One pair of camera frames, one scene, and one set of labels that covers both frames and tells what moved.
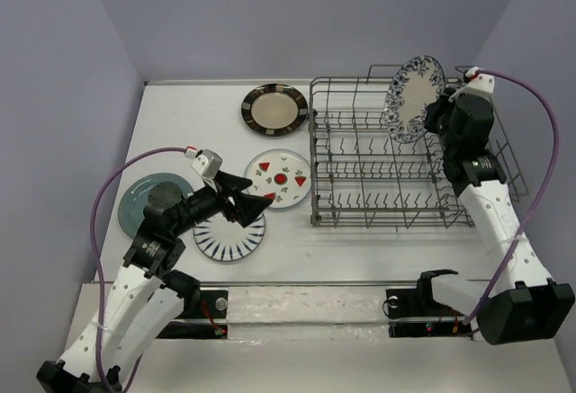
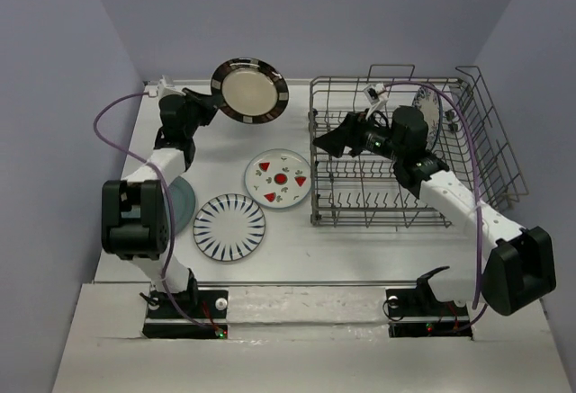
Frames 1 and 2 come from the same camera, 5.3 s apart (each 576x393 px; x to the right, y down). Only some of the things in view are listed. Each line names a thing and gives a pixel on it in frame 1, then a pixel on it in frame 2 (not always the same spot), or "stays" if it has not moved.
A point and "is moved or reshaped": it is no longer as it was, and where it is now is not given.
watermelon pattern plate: (282, 174) stays
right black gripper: (436, 107) → (349, 134)
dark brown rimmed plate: (274, 110) → (249, 90)
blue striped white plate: (224, 240) stays
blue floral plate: (416, 82) is moved or reshaped
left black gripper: (247, 206) → (204, 102)
